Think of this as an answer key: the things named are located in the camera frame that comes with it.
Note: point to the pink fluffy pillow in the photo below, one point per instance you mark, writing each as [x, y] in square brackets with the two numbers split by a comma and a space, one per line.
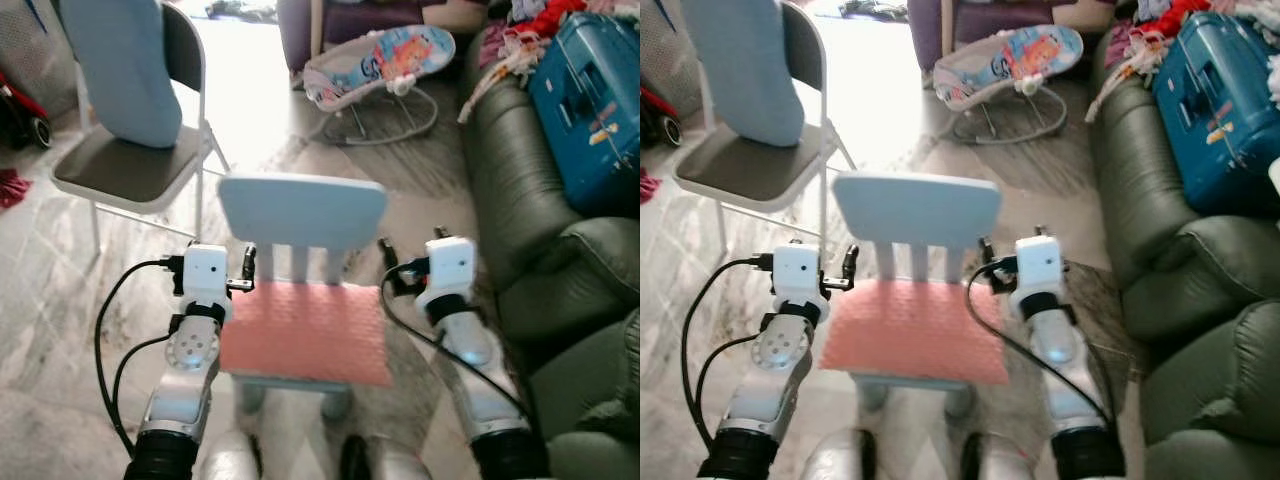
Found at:
[305, 335]
[910, 333]

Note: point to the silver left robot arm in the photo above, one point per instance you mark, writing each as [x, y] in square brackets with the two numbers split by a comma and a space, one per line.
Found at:
[185, 385]
[765, 385]

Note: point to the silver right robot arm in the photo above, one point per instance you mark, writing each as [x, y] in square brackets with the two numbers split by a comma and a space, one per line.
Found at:
[480, 370]
[1060, 360]

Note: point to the dark green leather sofa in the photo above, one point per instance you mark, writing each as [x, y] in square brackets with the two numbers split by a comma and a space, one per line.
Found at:
[1140, 190]
[520, 190]

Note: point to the light blue child chair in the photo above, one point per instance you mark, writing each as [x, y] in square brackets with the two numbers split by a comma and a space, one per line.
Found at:
[915, 208]
[300, 208]

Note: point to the grey folding chair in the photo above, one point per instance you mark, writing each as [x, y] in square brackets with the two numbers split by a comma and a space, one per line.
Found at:
[125, 172]
[740, 172]

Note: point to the silver right robot leg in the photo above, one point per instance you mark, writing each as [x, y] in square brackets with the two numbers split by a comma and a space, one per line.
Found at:
[395, 462]
[1005, 462]

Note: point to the silver robot leg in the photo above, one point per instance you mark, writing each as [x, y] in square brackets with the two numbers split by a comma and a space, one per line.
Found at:
[1005, 462]
[395, 462]
[230, 460]
[835, 458]

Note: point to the silver left robot leg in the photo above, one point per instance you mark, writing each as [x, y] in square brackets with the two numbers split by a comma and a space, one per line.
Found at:
[230, 460]
[835, 458]

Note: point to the baby bouncer seat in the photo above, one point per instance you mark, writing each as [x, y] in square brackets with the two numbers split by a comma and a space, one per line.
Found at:
[380, 62]
[1010, 62]

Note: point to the red cloth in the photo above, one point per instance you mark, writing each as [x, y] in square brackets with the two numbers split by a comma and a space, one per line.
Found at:
[10, 188]
[648, 186]

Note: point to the light blue cushion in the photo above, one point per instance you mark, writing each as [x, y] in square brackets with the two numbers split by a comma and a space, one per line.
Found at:
[745, 70]
[125, 70]

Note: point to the red black stroller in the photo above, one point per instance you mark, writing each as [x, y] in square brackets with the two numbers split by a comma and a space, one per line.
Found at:
[22, 120]
[660, 122]

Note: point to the blue hard suitcase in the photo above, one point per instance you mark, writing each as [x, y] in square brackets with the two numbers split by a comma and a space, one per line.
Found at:
[590, 110]
[1225, 110]

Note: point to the purple armchair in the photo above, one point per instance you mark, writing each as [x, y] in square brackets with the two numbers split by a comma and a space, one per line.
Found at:
[975, 20]
[345, 20]

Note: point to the pile of colourful clothes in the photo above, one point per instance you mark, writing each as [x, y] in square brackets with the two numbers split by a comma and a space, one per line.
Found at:
[1170, 18]
[545, 20]

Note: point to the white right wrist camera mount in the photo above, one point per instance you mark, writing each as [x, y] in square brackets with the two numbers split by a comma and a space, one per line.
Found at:
[450, 265]
[1038, 262]

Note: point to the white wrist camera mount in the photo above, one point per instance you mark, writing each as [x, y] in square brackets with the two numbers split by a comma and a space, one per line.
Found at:
[450, 265]
[205, 272]
[1038, 262]
[797, 272]

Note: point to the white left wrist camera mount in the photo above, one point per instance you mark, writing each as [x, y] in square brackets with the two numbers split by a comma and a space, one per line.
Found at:
[205, 272]
[797, 272]

